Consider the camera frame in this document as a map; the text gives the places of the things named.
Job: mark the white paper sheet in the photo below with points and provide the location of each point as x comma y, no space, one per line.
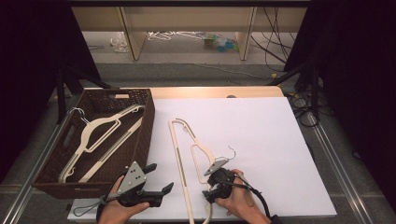
274,130

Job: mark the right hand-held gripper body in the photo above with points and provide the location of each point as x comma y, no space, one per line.
222,180

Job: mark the black curtain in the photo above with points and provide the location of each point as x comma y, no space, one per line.
31,62
358,77

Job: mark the colourful plastic packets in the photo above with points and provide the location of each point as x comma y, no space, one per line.
222,43

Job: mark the person's right hand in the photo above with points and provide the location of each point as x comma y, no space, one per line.
243,205

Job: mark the brown woven basket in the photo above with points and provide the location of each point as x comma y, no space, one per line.
121,161

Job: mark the aluminium rail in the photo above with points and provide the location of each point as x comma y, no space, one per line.
37,165
339,168

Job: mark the person's left hand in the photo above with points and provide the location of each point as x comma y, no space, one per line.
118,214

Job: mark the white hangers on floor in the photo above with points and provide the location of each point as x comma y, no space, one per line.
162,35

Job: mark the beige wooden desk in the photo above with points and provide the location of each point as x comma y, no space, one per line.
186,18

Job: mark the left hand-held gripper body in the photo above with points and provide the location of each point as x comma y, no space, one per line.
134,177

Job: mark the cream plastic clothes hanger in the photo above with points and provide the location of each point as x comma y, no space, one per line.
85,133
173,130

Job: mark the black metal stand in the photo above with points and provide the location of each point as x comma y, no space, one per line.
311,84
62,93

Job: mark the clear plastic bag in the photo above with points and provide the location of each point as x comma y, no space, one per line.
120,43

